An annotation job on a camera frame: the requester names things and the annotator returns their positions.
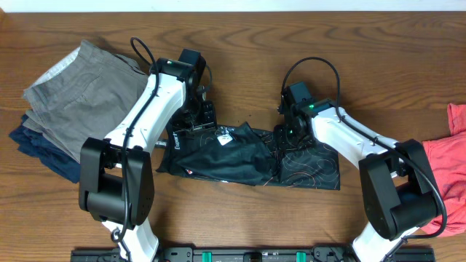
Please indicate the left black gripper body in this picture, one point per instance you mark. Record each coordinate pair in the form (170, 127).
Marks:
(195, 117)

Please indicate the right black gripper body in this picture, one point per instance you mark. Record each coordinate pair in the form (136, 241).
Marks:
(288, 138)

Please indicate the black cycling jersey orange lines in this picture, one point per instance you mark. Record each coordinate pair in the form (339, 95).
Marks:
(247, 156)

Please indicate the red printed t-shirt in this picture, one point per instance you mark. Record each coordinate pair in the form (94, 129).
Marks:
(447, 160)

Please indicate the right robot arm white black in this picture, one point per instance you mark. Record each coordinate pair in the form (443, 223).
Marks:
(399, 190)

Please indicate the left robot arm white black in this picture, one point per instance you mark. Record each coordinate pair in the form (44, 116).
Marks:
(116, 183)

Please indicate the folded grey trousers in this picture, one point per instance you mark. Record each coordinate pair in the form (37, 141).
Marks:
(86, 94)

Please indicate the folded navy blue garment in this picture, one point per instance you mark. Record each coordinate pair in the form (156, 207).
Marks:
(34, 144)

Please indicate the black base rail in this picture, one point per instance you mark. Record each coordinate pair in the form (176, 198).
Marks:
(251, 255)

